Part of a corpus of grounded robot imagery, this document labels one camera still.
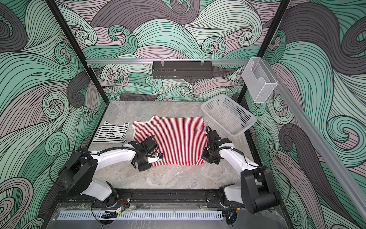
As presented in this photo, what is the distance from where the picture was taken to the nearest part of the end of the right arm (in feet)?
2.03

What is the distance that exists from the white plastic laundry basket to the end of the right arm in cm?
25

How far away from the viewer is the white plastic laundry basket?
3.37 feet
